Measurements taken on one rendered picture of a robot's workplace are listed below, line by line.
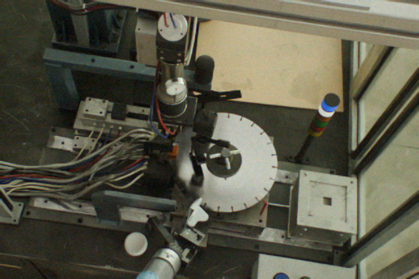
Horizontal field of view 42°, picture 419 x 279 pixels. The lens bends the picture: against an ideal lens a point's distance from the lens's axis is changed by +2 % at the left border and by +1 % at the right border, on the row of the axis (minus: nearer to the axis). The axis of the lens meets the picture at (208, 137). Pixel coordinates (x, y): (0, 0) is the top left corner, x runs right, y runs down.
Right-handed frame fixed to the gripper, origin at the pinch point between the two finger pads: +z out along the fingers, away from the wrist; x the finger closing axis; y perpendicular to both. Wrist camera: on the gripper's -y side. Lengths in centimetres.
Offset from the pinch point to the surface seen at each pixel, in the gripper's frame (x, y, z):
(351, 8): 93, 15, -71
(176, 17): 65, -16, -27
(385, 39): 91, 19, -68
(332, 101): 45, 20, 19
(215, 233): -9.5, 8.5, 9.1
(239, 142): 19.3, 1.8, 18.6
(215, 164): 14.2, -1.0, 8.6
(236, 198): 10.4, 9.6, 4.2
